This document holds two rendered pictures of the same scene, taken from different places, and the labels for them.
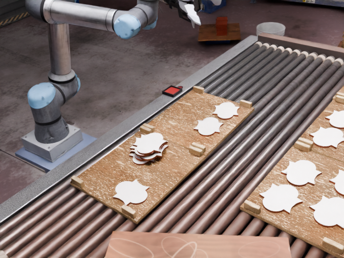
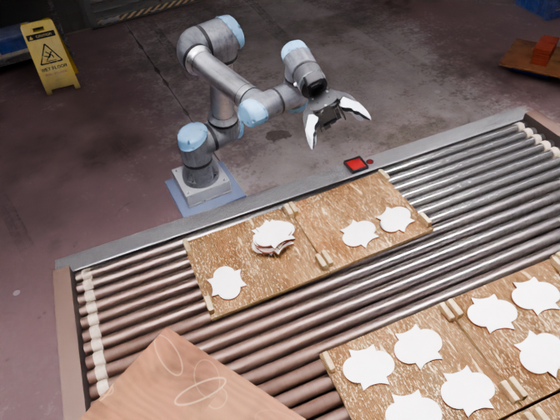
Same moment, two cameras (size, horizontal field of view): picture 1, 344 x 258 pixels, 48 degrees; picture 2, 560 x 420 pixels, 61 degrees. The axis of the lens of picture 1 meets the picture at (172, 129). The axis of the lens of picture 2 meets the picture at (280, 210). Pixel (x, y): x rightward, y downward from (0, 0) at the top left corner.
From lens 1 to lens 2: 0.63 m
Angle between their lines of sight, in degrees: 25
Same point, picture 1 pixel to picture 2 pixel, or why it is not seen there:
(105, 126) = (322, 151)
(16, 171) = not seen: hidden behind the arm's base
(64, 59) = (222, 105)
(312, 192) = (410, 378)
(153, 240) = (192, 357)
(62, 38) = not seen: hidden behind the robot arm
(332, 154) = (478, 339)
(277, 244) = not seen: outside the picture
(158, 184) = (257, 285)
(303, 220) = (372, 407)
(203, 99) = (381, 192)
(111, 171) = (225, 248)
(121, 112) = (348, 138)
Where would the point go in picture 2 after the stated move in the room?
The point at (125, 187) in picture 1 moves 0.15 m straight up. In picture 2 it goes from (224, 273) to (217, 244)
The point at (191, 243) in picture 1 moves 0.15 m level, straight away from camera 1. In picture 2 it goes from (222, 379) to (250, 332)
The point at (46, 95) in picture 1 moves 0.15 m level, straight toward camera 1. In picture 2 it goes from (193, 140) to (183, 167)
